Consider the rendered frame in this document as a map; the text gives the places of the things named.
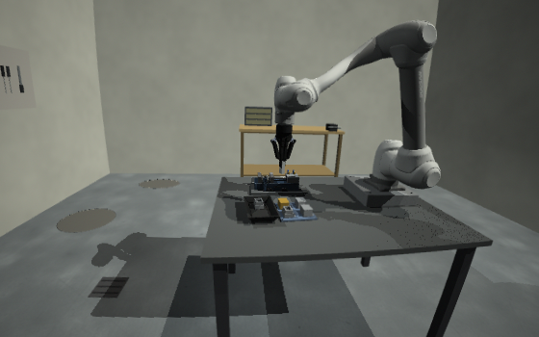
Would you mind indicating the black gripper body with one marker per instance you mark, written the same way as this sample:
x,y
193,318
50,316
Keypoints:
x,y
283,131

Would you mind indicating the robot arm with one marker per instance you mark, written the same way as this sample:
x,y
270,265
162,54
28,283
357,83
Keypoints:
x,y
407,42

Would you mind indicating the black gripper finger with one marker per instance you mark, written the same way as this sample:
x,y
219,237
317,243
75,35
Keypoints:
x,y
288,150
279,154

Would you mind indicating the yellow rectangular block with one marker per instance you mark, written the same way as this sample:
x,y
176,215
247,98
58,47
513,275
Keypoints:
x,y
282,202

